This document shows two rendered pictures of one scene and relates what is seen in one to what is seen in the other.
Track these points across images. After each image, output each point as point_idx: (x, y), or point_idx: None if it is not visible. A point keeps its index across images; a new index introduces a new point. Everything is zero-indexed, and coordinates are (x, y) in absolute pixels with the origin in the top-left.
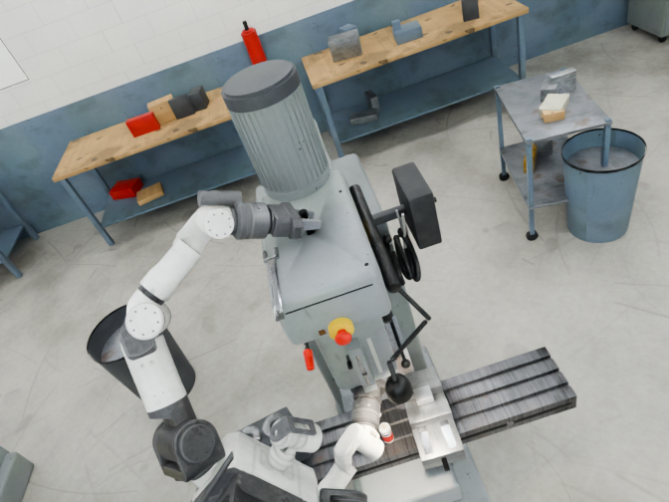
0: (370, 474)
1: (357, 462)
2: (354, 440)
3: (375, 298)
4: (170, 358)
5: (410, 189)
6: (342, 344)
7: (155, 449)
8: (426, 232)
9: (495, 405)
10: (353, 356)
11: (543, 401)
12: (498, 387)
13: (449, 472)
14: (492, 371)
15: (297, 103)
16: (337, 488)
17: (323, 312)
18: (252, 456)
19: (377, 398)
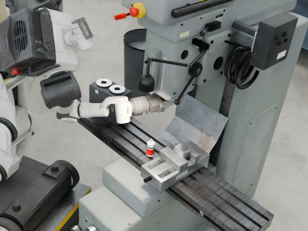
0: (126, 160)
1: (126, 145)
2: (116, 99)
3: (159, 6)
4: None
5: (270, 19)
6: (130, 13)
7: None
8: (257, 53)
9: (206, 198)
10: (150, 56)
11: (227, 222)
12: (221, 196)
13: (150, 195)
14: (232, 190)
15: None
16: (90, 110)
17: None
18: (62, 24)
19: (151, 107)
